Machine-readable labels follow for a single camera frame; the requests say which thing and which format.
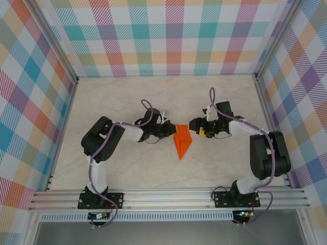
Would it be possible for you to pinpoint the orange square paper sheet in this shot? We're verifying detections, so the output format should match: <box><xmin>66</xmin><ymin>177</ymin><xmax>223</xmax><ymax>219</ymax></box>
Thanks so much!
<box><xmin>172</xmin><ymin>124</ymin><xmax>193</xmax><ymax>161</ymax></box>

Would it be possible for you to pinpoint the circuit board with green light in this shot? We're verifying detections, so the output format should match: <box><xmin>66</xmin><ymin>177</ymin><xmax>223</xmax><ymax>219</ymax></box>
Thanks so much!
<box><xmin>236</xmin><ymin>210</ymin><xmax>256</xmax><ymax>219</ymax></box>

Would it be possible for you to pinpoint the small black circuit board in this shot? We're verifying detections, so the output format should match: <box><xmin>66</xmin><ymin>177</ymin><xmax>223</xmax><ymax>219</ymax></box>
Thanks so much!
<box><xmin>87</xmin><ymin>212</ymin><xmax>111</xmax><ymax>220</ymax></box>

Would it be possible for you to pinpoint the grey metal panel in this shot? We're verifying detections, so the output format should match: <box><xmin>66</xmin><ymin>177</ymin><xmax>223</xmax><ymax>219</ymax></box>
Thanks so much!
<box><xmin>33</xmin><ymin>220</ymin><xmax>307</xmax><ymax>245</ymax></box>

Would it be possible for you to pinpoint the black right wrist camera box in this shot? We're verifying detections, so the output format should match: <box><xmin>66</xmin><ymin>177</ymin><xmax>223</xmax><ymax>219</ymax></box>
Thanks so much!
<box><xmin>189</xmin><ymin>116</ymin><xmax>204</xmax><ymax>131</ymax></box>

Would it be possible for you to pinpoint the white right camera bracket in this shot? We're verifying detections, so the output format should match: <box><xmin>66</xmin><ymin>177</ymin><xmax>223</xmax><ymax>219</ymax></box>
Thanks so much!
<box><xmin>203</xmin><ymin>106</ymin><xmax>214</xmax><ymax>121</ymax></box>

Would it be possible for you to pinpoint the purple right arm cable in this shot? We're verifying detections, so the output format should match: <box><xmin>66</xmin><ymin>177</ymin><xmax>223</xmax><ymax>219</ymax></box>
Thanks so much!
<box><xmin>208</xmin><ymin>87</ymin><xmax>274</xmax><ymax>226</ymax></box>

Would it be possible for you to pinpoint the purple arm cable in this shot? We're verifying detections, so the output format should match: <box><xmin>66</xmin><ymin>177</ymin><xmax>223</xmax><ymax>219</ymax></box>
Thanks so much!
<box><xmin>88</xmin><ymin>99</ymin><xmax>164</xmax><ymax>229</ymax></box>
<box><xmin>208</xmin><ymin>87</ymin><xmax>274</xmax><ymax>226</ymax></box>

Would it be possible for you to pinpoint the aluminium table side rail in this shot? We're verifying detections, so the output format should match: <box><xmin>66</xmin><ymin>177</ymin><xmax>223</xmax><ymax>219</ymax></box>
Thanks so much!
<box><xmin>35</xmin><ymin>76</ymin><xmax>80</xmax><ymax>192</ymax></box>
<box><xmin>251</xmin><ymin>73</ymin><xmax>294</xmax><ymax>189</ymax></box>

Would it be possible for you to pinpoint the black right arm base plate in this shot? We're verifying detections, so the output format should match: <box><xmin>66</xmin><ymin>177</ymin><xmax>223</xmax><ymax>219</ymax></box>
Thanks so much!
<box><xmin>213</xmin><ymin>191</ymin><xmax>261</xmax><ymax>209</ymax></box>

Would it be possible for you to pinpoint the aluminium mounting rail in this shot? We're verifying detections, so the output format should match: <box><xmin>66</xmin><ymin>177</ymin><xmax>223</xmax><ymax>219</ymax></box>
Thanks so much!
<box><xmin>28</xmin><ymin>187</ymin><xmax>311</xmax><ymax>211</ymax></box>

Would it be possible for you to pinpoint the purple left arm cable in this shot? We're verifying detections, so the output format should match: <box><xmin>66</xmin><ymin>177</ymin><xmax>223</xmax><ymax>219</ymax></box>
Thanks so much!
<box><xmin>88</xmin><ymin>99</ymin><xmax>164</xmax><ymax>229</ymax></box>

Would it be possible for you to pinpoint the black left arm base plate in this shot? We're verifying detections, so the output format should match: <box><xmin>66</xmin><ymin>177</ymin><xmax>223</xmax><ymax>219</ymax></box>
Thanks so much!
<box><xmin>78</xmin><ymin>192</ymin><xmax>125</xmax><ymax>210</ymax></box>

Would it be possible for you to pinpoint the slotted grey cable duct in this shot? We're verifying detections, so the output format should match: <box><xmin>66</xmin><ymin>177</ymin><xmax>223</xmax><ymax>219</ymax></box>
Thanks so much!
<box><xmin>40</xmin><ymin>211</ymin><xmax>235</xmax><ymax>222</ymax></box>

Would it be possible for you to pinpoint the aluminium frame post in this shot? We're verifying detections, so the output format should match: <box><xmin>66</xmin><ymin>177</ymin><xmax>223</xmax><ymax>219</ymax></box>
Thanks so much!
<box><xmin>25</xmin><ymin>0</ymin><xmax>79</xmax><ymax>84</ymax></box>
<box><xmin>251</xmin><ymin>0</ymin><xmax>305</xmax><ymax>82</ymax></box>

